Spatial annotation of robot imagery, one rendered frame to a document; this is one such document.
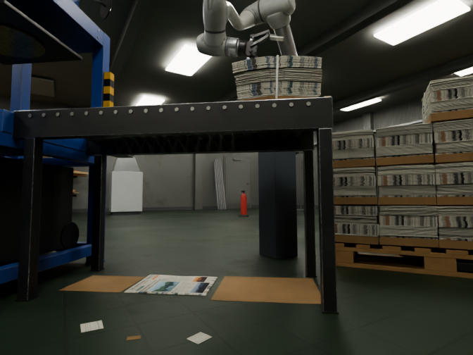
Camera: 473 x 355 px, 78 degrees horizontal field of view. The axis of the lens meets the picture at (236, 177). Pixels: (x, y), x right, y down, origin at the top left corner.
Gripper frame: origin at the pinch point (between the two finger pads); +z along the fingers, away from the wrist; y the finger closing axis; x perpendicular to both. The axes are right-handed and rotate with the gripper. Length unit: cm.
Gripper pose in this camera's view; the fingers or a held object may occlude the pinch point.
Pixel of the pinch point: (279, 52)
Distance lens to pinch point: 156.8
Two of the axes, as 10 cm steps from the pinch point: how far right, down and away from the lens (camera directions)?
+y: -1.7, 9.9, -0.4
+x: -1.2, -0.6, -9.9
